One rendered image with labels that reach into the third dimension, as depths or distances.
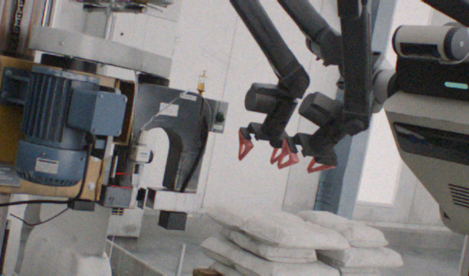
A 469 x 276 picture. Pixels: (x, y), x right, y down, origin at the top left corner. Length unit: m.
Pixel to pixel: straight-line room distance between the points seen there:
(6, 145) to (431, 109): 0.98
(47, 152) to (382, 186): 7.16
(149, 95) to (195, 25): 4.83
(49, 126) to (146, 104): 0.38
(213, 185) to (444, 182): 5.37
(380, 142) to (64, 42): 7.02
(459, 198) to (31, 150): 0.97
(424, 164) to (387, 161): 6.77
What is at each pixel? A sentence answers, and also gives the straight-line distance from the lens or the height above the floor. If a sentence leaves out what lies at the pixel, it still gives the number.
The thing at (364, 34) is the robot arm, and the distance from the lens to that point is 1.43.
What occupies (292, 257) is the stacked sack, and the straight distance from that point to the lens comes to 4.72.
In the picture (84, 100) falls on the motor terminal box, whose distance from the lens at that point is 1.56.
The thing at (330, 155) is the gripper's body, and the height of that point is 1.25.
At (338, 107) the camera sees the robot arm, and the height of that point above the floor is 1.37.
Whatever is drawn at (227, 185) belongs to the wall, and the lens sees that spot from 7.13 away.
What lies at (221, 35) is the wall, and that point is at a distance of 6.88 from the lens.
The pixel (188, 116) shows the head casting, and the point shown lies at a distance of 1.97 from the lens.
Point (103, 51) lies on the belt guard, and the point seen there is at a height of 1.39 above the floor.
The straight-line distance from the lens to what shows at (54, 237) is 2.34.
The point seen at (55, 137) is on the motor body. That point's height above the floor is 1.19.
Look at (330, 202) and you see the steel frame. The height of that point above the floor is 0.47.
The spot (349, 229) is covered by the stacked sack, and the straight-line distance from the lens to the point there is 5.14.
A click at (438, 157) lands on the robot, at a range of 1.73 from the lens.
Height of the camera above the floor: 1.34
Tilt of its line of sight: 3 degrees down
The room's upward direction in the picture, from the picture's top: 11 degrees clockwise
